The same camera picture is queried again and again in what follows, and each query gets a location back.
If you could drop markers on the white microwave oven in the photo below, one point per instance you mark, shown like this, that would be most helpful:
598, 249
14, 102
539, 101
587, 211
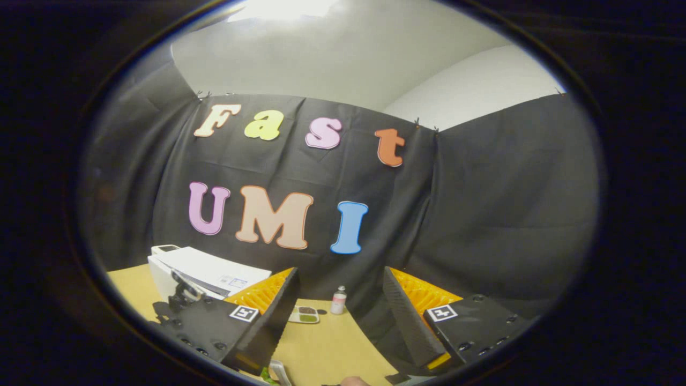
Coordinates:
203, 265

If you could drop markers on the lettuce sandwich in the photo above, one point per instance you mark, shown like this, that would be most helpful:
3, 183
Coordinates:
265, 374

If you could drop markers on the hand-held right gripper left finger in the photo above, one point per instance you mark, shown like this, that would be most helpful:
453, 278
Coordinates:
278, 321

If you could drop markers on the white divided sauce dish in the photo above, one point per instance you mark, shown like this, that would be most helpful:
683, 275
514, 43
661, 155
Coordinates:
304, 315

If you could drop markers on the small pink bottle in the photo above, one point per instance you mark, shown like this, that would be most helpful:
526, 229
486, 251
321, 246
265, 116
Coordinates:
338, 303

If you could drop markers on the white slotted sandwich holder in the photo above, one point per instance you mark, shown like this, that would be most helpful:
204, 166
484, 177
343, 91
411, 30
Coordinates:
281, 372

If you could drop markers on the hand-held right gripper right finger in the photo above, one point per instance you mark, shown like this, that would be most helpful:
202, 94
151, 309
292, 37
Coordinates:
407, 316

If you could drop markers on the black backdrop cloth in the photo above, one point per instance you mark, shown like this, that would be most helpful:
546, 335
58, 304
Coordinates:
482, 214

